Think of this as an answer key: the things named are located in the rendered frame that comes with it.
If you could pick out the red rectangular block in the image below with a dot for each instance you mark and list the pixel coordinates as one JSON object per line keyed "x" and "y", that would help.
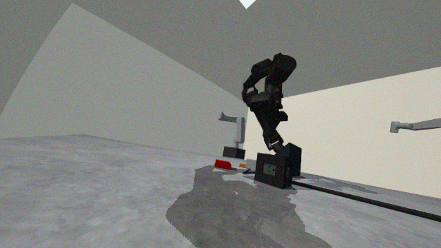
{"x": 223, "y": 164}

